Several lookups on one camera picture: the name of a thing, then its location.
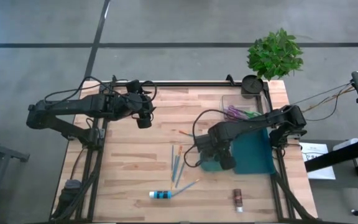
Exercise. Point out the teal plastic bin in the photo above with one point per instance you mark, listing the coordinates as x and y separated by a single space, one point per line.
208 167

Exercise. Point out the blue paint bottle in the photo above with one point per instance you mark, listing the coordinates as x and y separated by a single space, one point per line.
162 195

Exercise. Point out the brown paint bottle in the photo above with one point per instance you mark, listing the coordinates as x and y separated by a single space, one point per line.
237 199

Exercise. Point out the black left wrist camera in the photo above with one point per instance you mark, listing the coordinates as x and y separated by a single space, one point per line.
144 122

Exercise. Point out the blue flat tray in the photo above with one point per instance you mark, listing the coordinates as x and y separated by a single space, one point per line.
253 155

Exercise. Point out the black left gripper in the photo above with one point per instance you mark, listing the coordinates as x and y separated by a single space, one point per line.
140 102

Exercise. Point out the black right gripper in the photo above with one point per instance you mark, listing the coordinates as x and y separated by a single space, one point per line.
210 146

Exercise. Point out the white box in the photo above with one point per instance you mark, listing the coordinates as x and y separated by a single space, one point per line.
345 144

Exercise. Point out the green artificial plant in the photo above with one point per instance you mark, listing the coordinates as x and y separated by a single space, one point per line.
275 56

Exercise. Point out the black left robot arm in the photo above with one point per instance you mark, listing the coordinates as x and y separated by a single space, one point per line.
73 107

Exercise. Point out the black table frame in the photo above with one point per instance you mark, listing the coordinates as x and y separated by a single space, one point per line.
182 84

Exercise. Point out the dark power adapter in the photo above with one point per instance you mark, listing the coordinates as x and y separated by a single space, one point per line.
71 188

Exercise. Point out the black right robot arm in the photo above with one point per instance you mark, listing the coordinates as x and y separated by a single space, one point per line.
250 124

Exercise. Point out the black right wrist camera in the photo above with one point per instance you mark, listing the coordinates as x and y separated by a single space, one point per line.
228 162

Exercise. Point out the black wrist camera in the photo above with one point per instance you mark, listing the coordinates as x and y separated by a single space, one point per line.
228 162
144 122

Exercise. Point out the clear plastic container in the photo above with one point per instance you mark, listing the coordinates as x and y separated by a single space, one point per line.
244 99

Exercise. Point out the purple scissors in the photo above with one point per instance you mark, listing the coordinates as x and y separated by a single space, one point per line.
235 112

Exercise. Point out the black plant pot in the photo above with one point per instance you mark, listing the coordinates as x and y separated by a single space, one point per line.
252 85

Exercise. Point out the white paper sheet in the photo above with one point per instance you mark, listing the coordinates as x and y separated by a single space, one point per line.
314 149

